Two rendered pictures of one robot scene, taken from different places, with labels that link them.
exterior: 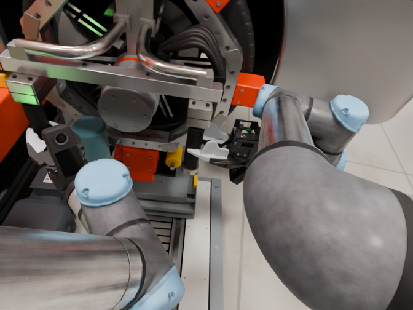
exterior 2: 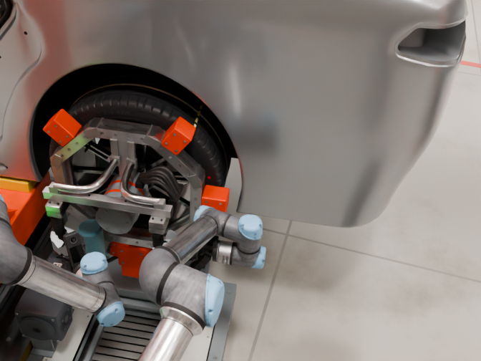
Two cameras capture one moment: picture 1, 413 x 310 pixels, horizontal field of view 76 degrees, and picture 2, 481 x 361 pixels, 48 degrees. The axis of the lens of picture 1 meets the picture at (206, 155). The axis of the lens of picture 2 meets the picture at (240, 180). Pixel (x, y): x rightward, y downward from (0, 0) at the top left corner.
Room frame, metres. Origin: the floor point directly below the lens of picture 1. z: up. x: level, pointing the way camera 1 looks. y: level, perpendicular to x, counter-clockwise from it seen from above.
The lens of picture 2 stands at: (-0.70, -0.50, 2.17)
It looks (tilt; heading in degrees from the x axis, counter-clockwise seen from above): 40 degrees down; 14
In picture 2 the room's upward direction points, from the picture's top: 5 degrees clockwise
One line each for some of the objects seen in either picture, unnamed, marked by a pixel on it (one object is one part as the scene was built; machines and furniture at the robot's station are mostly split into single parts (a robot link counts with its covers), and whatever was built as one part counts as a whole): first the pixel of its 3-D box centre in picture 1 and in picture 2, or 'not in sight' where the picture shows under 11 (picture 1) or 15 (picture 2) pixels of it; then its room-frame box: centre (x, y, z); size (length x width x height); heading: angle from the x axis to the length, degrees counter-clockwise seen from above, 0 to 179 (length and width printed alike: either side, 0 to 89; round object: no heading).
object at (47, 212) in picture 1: (61, 203); (60, 297); (0.50, 0.53, 0.26); 0.42 x 0.18 x 0.35; 8
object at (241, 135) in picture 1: (254, 146); (200, 246); (0.45, -0.10, 0.86); 0.12 x 0.08 x 0.09; 98
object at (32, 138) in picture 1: (37, 147); (56, 244); (0.34, 0.36, 0.80); 0.09 x 0.03 x 0.06; 62
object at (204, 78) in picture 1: (174, 34); (144, 174); (0.53, 0.12, 1.03); 0.19 x 0.18 x 0.11; 8
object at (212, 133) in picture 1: (209, 133); (169, 236); (0.46, 0.00, 0.85); 0.09 x 0.03 x 0.06; 90
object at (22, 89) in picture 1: (33, 80); (58, 203); (0.41, 0.38, 0.93); 0.09 x 0.05 x 0.05; 8
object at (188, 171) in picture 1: (193, 147); (158, 246); (0.43, 0.03, 0.83); 0.04 x 0.04 x 0.16
